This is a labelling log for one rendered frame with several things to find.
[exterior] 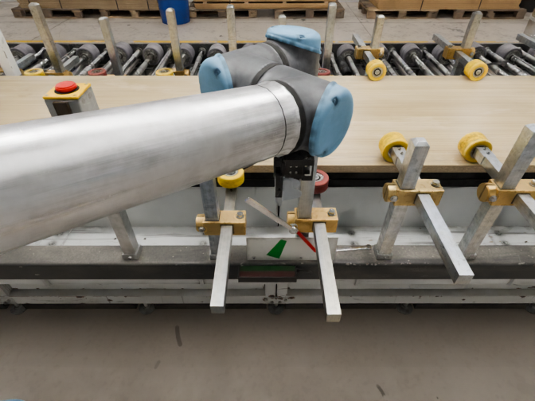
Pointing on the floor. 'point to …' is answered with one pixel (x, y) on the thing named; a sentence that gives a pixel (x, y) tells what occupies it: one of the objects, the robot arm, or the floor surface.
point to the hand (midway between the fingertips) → (276, 200)
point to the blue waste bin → (175, 10)
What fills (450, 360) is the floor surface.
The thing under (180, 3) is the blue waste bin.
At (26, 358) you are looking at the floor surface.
